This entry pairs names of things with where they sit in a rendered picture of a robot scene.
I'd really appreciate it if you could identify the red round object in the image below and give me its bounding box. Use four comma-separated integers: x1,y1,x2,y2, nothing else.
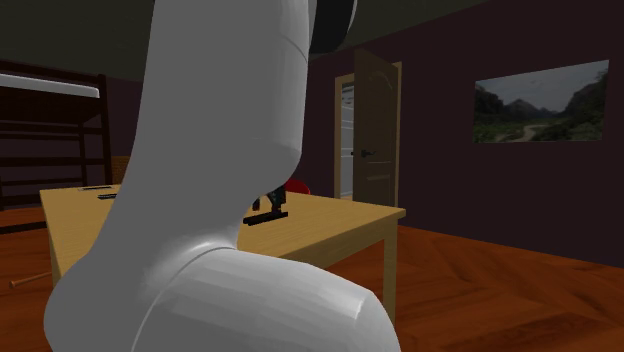
284,178,312,196

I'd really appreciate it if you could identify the light wooden table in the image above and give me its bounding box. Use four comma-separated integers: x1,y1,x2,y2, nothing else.
39,184,407,325

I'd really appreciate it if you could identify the brown wooden door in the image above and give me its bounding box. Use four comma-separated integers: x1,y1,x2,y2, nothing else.
333,48,403,208

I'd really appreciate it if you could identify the dark wooden bunk bed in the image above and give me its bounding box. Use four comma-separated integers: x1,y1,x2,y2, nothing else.
0,59,114,235

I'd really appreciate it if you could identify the wooden baseball bat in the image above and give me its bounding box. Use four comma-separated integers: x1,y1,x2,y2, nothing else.
9,271,53,289

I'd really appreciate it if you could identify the landscape wall picture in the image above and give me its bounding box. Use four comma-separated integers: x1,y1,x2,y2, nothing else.
472,59,611,145

